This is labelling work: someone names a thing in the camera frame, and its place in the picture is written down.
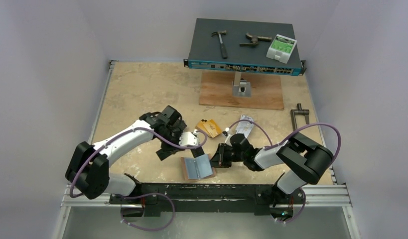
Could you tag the single black card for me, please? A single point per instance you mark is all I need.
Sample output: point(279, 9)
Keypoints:
point(165, 153)
point(197, 152)

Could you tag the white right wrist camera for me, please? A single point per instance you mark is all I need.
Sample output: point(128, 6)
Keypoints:
point(226, 133)

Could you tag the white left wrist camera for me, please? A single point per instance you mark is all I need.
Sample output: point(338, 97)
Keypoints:
point(189, 140)

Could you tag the small claw hammer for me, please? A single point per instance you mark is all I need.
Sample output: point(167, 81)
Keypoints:
point(223, 48)

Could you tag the pink leather card holder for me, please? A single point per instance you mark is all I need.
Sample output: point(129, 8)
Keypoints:
point(196, 169)

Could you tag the dark metal clamp handle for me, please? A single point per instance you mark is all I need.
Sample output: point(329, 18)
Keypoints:
point(299, 111)

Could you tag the metal stand bracket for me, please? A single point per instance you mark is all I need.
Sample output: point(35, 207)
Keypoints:
point(241, 87)

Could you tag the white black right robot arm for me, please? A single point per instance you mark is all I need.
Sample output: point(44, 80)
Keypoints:
point(307, 160)

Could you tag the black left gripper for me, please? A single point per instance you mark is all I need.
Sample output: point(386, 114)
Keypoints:
point(173, 149)

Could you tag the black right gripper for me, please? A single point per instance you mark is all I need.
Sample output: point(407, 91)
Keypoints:
point(221, 157)

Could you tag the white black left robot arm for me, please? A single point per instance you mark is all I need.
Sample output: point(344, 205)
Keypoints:
point(88, 170)

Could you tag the rusty metal tool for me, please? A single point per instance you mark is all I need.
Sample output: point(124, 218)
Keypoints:
point(254, 40)

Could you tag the white silver card stack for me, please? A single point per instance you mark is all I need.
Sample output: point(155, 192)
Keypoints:
point(245, 126)

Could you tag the white green electronic box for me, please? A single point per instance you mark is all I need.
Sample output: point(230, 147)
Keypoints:
point(281, 48)

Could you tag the brown wooden board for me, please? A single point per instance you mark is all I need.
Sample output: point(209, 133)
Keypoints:
point(216, 90)

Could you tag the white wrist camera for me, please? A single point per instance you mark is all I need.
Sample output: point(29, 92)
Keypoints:
point(189, 140)
point(226, 133)

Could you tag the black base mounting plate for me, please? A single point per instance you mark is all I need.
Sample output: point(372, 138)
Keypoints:
point(258, 199)

